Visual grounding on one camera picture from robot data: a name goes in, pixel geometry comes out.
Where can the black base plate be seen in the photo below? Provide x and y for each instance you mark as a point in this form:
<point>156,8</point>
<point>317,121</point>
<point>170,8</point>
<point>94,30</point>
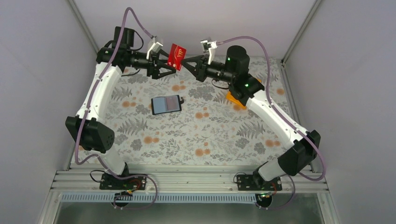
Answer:
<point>109,182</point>
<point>246,182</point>

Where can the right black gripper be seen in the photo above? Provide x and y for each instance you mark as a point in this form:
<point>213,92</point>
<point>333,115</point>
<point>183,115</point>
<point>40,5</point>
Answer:
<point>200,75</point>

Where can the aluminium rail frame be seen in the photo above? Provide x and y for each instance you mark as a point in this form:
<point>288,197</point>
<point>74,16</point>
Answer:
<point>181,179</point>

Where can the orange plastic bin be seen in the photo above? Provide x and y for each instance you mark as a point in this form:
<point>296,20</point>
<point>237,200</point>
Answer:
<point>235,99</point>

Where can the black card holder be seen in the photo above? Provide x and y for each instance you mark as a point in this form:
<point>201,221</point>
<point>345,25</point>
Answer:
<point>166,104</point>

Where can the floral table mat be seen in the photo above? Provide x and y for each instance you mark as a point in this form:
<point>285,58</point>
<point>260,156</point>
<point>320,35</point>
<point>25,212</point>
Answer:
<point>210,130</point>

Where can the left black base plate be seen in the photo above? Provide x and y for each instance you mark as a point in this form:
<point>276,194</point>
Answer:
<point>109,182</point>

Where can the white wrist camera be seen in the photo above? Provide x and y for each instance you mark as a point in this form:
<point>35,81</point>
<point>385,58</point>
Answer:
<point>154,47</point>
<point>209,46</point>

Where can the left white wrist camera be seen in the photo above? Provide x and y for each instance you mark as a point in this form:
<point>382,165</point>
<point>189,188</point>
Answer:
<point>154,47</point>

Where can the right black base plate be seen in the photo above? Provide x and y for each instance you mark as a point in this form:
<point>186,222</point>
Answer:
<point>246,182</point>

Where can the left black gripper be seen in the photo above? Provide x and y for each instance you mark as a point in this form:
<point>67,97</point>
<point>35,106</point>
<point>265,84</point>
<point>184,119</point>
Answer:
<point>153,70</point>

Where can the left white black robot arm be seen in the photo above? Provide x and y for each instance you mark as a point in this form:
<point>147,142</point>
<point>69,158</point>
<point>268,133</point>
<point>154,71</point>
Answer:
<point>92,137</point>

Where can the grey slotted cable duct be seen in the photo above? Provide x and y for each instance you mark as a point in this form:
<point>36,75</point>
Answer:
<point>102,197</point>

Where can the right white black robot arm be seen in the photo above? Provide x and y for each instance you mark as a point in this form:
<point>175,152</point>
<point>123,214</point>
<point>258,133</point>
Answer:
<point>301,144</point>

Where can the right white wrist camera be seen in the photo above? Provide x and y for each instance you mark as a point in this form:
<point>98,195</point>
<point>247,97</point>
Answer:
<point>209,46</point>

